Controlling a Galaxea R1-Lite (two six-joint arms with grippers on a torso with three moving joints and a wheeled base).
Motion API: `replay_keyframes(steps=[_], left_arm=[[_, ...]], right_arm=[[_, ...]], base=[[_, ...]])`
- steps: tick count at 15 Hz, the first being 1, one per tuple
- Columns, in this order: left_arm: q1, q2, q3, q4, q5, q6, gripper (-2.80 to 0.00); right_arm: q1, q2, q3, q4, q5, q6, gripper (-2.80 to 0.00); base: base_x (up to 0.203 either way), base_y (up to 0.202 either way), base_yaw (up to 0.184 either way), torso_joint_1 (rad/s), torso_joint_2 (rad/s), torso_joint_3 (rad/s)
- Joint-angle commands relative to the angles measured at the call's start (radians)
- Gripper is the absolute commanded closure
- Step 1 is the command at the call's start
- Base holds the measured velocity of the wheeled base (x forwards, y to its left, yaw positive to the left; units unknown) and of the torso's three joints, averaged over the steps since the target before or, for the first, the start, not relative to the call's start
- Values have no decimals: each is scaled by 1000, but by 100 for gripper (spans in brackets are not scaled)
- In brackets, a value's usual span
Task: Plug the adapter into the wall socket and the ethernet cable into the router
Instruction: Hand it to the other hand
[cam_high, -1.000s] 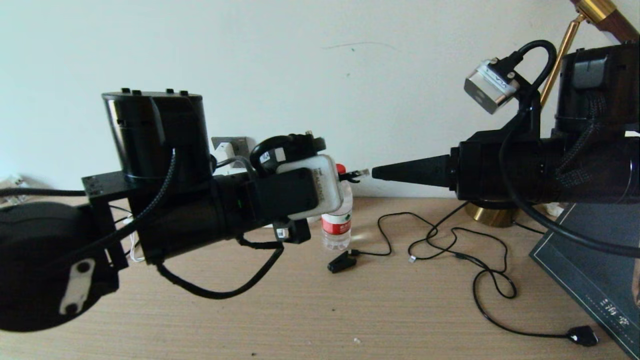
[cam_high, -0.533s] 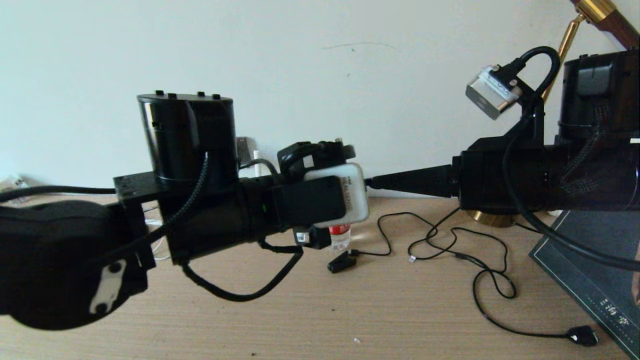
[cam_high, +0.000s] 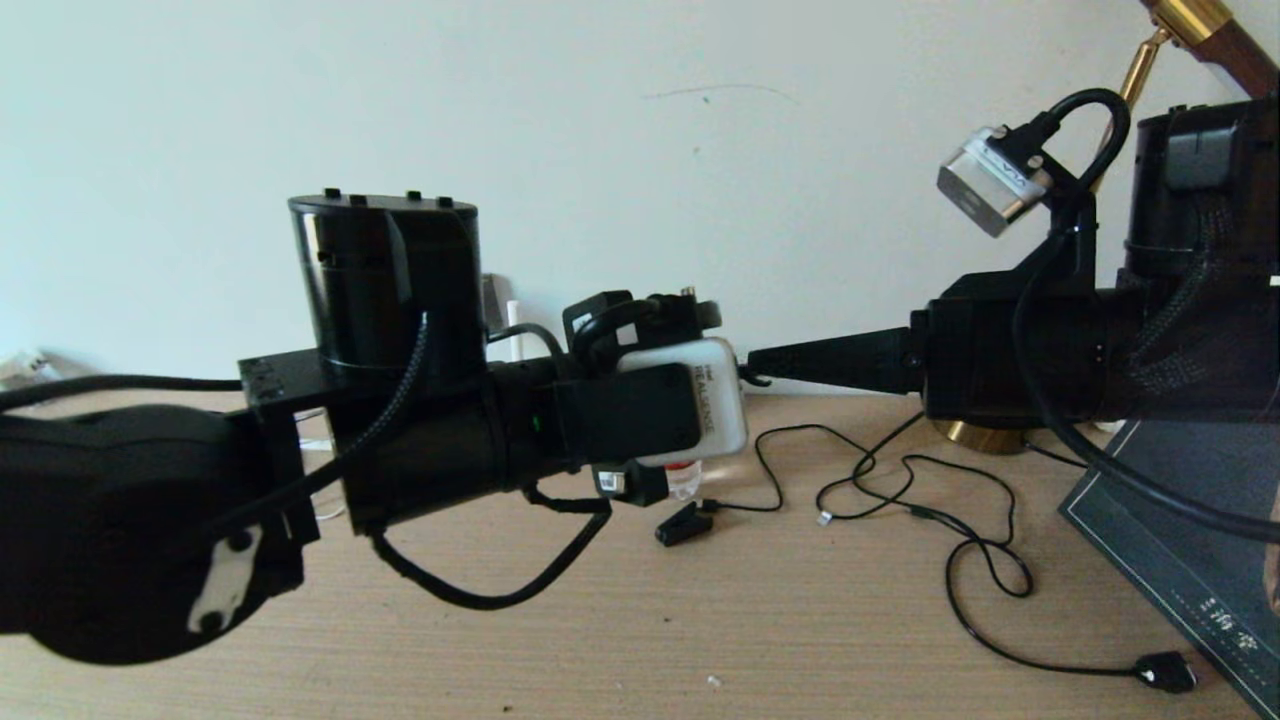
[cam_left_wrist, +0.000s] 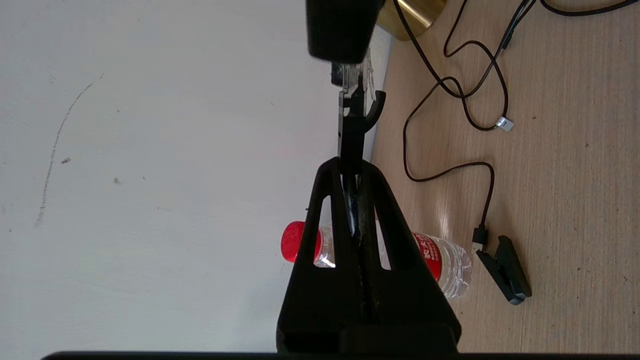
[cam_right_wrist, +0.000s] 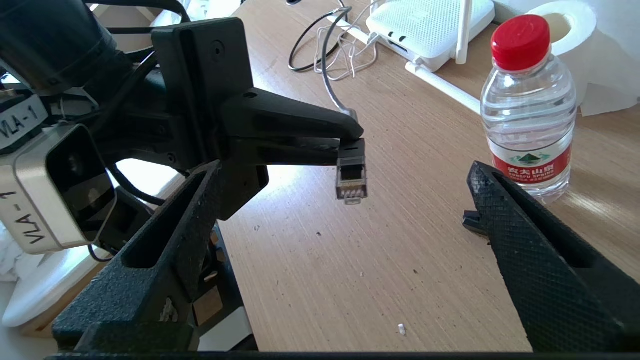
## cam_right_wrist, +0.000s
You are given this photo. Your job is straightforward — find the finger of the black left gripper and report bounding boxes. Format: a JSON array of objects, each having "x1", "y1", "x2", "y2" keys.
[
  {"x1": 231, "y1": 139, "x2": 346, "y2": 167},
  {"x1": 225, "y1": 88, "x2": 364, "y2": 141}
]

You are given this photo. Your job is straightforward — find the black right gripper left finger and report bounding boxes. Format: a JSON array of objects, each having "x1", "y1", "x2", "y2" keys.
[{"x1": 52, "y1": 160, "x2": 224, "y2": 352}]

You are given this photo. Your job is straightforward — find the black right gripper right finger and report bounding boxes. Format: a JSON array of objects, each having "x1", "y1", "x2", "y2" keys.
[{"x1": 466, "y1": 161, "x2": 640, "y2": 353}]

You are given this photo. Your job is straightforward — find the thin white adapter cable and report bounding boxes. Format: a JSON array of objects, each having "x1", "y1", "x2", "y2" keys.
[{"x1": 314, "y1": 0, "x2": 381, "y2": 82}]

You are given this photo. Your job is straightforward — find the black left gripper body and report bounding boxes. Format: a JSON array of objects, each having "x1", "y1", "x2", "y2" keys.
[{"x1": 95, "y1": 17, "x2": 270, "y2": 221}]

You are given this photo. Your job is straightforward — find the clear water bottle red cap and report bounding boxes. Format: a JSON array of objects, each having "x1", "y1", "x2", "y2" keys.
[{"x1": 480, "y1": 14, "x2": 578, "y2": 201}]

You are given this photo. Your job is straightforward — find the black left wrist camera cable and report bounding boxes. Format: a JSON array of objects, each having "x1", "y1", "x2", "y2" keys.
[{"x1": 87, "y1": 162, "x2": 168, "y2": 263}]

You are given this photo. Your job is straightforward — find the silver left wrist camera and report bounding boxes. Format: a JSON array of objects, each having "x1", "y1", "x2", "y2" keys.
[{"x1": 0, "y1": 124, "x2": 119, "y2": 256}]

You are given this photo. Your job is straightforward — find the white toilet paper roll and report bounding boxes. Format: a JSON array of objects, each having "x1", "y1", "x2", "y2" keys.
[{"x1": 527, "y1": 0, "x2": 640, "y2": 117}]

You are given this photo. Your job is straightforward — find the black ethernet cable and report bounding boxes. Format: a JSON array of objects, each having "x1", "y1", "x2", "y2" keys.
[{"x1": 288, "y1": 0, "x2": 370, "y2": 206}]

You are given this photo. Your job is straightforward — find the white router with antennas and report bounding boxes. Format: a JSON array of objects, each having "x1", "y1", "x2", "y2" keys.
[{"x1": 327, "y1": 0, "x2": 496, "y2": 116}]

